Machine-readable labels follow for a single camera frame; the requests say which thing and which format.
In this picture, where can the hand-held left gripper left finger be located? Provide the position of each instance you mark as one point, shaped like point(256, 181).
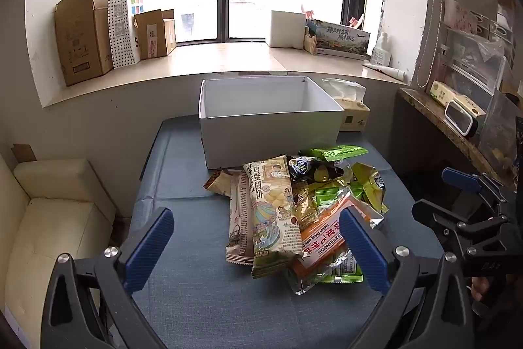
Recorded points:
point(149, 246)

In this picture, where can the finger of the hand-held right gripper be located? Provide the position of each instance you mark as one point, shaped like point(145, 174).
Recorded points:
point(459, 179)
point(449, 222)

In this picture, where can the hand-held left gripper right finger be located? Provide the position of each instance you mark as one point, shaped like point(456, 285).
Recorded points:
point(363, 251)

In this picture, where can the orange cake packet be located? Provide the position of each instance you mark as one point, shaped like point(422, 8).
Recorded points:
point(322, 234)

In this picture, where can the white cardboard box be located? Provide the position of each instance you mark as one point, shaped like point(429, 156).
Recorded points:
point(265, 136)

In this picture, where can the person's right hand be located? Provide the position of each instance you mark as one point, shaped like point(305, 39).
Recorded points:
point(479, 288)

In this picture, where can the white digital clock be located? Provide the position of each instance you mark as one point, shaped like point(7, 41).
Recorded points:
point(461, 120)

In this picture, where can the brown stone shelf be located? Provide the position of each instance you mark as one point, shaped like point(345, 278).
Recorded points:
point(433, 120)

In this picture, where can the yellow-green snack packet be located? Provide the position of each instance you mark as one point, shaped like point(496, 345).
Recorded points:
point(369, 181)

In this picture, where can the yellow black snack packet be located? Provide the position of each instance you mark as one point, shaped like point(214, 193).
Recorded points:
point(325, 172)

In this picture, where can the green white small box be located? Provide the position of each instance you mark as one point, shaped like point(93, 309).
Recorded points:
point(443, 92)

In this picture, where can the beige sketch-print snack packet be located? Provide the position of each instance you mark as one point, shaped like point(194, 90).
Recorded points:
point(239, 226)

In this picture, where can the brown snack packet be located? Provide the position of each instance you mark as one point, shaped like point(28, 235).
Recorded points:
point(218, 183)

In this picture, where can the light green snack packet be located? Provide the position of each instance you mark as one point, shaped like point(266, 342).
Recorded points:
point(339, 152)

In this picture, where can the illustrated tall biscuit packet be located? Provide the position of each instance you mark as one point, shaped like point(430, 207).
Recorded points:
point(269, 210)

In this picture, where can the cream sofa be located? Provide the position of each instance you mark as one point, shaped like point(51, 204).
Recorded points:
point(49, 218)

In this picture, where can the dark blue snack packet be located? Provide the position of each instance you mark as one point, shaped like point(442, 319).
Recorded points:
point(300, 165)

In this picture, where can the clear plastic container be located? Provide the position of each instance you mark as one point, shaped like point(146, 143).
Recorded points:
point(474, 67)

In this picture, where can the brown tissue box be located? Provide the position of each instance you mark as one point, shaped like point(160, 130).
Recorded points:
point(355, 116)

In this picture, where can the white tube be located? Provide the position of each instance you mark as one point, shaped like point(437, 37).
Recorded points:
point(386, 71)

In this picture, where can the white plastic bottle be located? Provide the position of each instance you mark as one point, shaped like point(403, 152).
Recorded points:
point(381, 52)

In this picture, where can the white small drawer unit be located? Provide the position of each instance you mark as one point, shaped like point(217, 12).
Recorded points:
point(496, 34)

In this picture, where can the flat cardboard piece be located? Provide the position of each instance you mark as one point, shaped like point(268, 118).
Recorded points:
point(23, 152)

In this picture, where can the pink white box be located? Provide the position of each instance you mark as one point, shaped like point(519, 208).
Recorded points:
point(459, 14)

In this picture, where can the grey stitched bag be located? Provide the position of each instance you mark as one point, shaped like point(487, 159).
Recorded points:
point(429, 5)

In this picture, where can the landscape printed box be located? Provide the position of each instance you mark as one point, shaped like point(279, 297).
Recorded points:
point(343, 40)

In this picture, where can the small brown paper bag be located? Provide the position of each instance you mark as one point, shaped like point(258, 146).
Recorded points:
point(310, 42)

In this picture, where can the small brown cardboard box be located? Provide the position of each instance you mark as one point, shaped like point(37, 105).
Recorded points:
point(153, 34)

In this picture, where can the white polka-dot paper bag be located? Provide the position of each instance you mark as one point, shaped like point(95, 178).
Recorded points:
point(122, 30)

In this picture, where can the large brown cardboard box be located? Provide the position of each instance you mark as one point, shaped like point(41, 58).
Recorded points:
point(81, 38)

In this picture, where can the white foam box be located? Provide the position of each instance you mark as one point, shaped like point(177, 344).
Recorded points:
point(286, 28)

